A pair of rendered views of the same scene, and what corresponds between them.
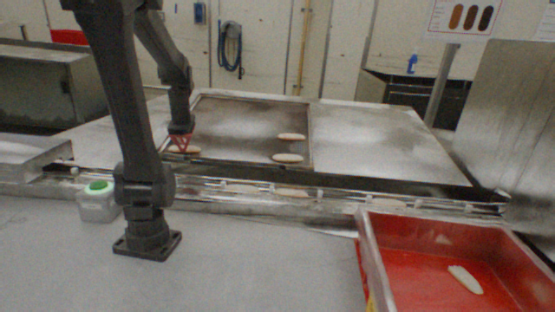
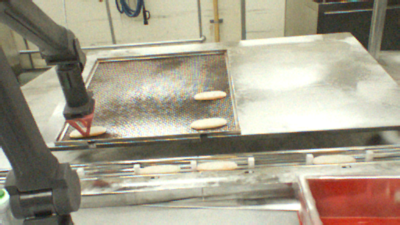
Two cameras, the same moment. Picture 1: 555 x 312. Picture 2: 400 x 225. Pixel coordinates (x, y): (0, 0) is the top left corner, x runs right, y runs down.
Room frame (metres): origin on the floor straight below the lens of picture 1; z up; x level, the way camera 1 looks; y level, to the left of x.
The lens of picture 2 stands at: (0.02, -0.04, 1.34)
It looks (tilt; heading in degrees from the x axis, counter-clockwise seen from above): 25 degrees down; 2
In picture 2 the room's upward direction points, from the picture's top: 5 degrees counter-clockwise
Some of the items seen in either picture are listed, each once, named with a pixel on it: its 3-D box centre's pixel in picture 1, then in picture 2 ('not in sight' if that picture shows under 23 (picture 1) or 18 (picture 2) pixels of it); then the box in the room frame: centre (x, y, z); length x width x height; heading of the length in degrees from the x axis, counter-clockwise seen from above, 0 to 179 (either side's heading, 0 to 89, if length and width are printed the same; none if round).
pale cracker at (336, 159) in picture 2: (388, 202); (333, 159); (0.74, -0.32, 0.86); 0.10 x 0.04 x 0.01; 90
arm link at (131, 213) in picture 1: (145, 193); (46, 200); (0.55, 0.28, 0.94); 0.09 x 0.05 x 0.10; 6
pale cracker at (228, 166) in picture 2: (290, 192); (216, 166); (0.75, -0.04, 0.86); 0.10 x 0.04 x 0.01; 90
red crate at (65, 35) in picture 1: (82, 37); not in sight; (3.81, 2.46, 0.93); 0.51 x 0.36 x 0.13; 94
